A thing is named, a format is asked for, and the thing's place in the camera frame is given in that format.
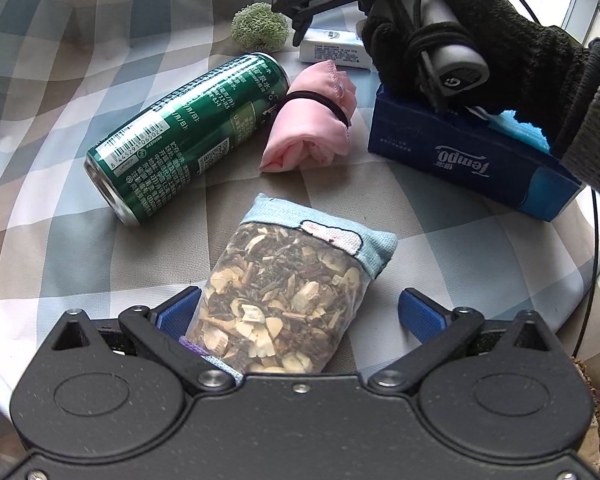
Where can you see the light blue face mask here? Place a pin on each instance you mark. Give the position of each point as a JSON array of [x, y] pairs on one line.
[[521, 131]]

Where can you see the blue tempo tissue pack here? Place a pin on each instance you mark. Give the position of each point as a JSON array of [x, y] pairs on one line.
[[461, 148]]

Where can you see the pink cloth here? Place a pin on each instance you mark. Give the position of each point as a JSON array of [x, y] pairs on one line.
[[314, 120]]

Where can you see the green beverage can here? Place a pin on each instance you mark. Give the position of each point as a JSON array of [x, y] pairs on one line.
[[190, 140]]

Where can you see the black gloved right hand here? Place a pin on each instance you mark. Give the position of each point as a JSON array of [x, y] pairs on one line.
[[541, 73]]

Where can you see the herb sachet bag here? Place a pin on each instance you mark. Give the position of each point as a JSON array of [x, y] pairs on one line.
[[285, 289]]

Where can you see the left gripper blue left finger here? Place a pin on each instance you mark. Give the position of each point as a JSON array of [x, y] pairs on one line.
[[155, 335]]

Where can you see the small white tissue packet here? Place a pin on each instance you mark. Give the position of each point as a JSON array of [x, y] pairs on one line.
[[343, 48]]

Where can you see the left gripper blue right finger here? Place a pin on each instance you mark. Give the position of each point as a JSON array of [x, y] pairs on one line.
[[443, 335]]

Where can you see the checkered plaid cloth cover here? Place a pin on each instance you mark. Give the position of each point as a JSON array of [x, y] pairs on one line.
[[94, 216]]

